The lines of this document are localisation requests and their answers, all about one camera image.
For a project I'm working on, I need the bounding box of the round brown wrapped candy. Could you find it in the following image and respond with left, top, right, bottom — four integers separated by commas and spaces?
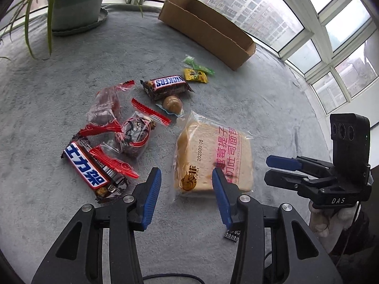
161, 95, 184, 116

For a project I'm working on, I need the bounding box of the black cable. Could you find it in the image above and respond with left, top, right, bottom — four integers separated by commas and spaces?
142, 274, 205, 284

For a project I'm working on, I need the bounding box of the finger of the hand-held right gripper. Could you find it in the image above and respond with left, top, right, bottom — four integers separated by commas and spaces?
266, 155, 334, 178
264, 169, 338, 196

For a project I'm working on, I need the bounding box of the person's right hand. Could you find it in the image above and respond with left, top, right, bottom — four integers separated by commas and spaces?
309, 202, 360, 253

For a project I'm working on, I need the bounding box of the person's right forearm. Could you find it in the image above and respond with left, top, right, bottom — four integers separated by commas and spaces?
333, 207, 379, 255

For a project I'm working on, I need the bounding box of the brown cardboard box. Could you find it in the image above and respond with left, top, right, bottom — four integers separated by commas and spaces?
158, 0, 257, 71

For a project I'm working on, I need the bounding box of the yellow candy packet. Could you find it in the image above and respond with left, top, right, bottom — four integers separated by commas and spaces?
183, 69, 209, 83

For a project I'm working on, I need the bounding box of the white window frame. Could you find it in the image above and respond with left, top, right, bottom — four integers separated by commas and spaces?
0, 0, 379, 114

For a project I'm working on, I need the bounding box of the small brown chocolate bar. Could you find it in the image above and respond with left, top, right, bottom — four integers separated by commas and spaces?
140, 75, 194, 100

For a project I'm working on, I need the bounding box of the clear red-sealed pastry packet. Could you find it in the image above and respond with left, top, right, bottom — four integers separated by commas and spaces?
90, 98, 172, 179
78, 80, 136, 137

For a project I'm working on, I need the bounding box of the green pot saucer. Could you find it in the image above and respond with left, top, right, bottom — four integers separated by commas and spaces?
51, 6, 108, 37

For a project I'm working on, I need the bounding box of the large brown chocolate bar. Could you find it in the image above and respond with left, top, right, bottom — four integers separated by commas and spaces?
62, 134, 129, 204

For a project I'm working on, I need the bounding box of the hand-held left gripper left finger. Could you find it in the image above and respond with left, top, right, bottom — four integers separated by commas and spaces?
31, 167, 162, 284

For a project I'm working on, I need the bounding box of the packaged bread slice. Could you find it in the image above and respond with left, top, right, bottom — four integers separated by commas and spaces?
172, 111, 255, 202

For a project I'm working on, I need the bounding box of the green plant pot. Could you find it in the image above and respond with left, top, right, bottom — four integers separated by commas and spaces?
44, 0, 113, 31

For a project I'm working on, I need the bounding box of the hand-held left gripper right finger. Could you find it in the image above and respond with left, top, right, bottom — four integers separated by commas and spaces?
212, 168, 344, 284

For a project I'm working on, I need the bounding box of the green wrapped candy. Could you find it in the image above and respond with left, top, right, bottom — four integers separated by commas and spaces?
183, 55, 215, 76

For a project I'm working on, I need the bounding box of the small black patterned tag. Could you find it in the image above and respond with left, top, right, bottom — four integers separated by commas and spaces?
223, 229, 242, 244

